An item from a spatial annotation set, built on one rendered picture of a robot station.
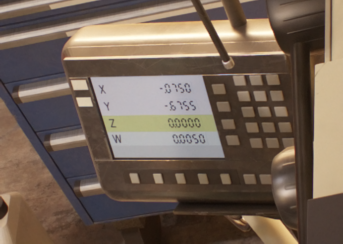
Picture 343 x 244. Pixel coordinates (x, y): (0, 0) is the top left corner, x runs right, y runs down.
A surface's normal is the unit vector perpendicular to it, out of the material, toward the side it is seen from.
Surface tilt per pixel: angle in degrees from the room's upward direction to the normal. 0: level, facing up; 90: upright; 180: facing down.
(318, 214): 0
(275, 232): 49
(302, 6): 41
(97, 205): 90
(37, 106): 90
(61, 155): 90
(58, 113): 90
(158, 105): 71
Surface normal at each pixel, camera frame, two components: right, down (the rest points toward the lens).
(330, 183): -0.37, -0.64
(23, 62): -0.12, 0.75
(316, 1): -0.32, 0.00
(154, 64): -0.41, 0.51
